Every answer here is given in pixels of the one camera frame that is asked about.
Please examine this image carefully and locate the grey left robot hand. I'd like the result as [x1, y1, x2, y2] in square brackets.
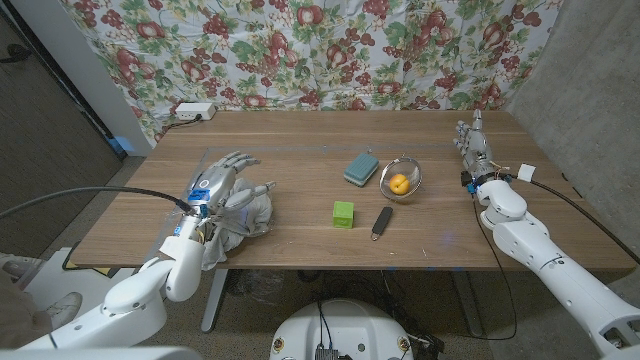
[179, 151, 277, 234]

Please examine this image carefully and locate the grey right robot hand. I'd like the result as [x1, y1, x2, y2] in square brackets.
[453, 108, 507, 190]

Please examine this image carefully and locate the grey shirt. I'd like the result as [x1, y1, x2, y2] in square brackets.
[199, 177, 274, 272]

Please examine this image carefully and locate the clear glass bowl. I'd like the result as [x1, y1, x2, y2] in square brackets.
[378, 156, 423, 202]

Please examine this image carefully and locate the green sticky note block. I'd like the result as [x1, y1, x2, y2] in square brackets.
[332, 200, 356, 230]

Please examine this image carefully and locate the white power strip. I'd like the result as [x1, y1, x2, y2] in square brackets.
[174, 102, 218, 121]

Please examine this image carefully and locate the orange fruit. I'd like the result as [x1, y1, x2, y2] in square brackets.
[389, 173, 412, 196]

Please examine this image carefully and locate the blue plastic piece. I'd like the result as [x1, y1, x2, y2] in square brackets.
[107, 135, 137, 156]

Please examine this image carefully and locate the clear plastic bag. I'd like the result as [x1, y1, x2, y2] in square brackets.
[234, 269, 286, 306]

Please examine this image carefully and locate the white table leg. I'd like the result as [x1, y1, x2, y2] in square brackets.
[200, 269, 230, 334]
[452, 269, 485, 339]

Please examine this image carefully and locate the black key fob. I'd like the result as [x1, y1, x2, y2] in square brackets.
[370, 206, 394, 242]

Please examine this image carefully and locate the teal ribbed sponge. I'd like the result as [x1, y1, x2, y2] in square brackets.
[343, 152, 381, 188]

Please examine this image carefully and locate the floral fruit print backdrop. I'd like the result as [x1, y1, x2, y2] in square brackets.
[58, 0, 565, 146]

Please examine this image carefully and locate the white floor platform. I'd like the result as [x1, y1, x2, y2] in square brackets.
[22, 247, 169, 349]

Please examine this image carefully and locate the white sneaker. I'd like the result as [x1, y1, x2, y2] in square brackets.
[42, 292, 84, 331]
[0, 254, 44, 281]

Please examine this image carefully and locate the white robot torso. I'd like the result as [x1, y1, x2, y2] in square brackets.
[269, 298, 415, 360]

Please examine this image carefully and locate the brown trouser leg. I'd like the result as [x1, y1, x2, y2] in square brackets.
[0, 269, 54, 350]

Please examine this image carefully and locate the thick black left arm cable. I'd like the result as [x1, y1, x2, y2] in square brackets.
[0, 186, 196, 219]

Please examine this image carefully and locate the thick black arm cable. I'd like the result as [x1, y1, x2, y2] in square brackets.
[532, 178, 640, 266]
[0, 186, 196, 219]

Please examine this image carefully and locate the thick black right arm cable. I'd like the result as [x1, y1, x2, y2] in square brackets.
[532, 178, 640, 266]

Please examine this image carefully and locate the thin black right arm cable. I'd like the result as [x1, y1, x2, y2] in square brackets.
[472, 197, 519, 342]

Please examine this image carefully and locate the black door handle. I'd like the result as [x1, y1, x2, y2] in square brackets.
[0, 43, 32, 65]

